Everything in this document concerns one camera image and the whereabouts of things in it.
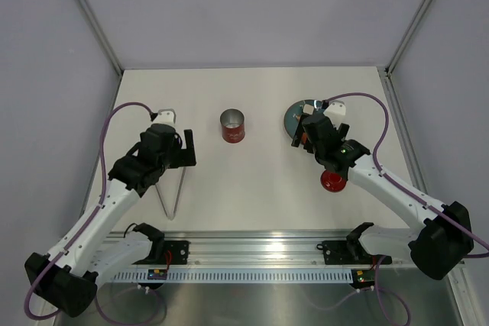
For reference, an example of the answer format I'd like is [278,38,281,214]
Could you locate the white slotted cable duct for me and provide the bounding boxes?
[111,268,353,284]

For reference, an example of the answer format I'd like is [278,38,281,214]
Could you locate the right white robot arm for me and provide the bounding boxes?
[292,114,474,280]

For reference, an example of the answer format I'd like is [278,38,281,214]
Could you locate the blue ceramic plate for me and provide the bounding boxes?
[283,99,324,138]

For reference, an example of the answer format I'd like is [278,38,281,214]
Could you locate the red can lid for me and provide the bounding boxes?
[320,170,347,193]

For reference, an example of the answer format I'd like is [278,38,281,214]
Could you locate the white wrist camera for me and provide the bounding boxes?
[324,100,346,118]
[151,108,176,127]

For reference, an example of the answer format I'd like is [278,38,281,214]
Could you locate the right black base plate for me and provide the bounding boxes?
[316,240,381,266]

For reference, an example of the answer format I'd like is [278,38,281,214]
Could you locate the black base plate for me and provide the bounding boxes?
[134,240,190,266]
[316,240,381,266]

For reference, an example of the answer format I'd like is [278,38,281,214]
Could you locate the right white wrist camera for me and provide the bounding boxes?
[324,100,346,118]

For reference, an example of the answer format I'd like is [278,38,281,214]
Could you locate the metal tongs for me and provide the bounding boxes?
[155,167,186,221]

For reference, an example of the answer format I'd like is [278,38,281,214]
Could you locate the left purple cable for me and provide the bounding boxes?
[23,102,169,323]

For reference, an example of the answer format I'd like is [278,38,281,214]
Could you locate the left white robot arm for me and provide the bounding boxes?
[24,124,196,318]

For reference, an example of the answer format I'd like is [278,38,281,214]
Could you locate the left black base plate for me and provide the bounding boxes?
[134,240,190,266]

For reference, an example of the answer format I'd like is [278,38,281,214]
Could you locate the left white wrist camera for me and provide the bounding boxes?
[151,108,176,127]

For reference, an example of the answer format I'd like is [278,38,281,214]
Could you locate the red metal can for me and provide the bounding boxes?
[219,108,245,144]

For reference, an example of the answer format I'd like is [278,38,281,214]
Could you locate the aluminium mounting rail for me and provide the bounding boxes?
[102,230,417,266]

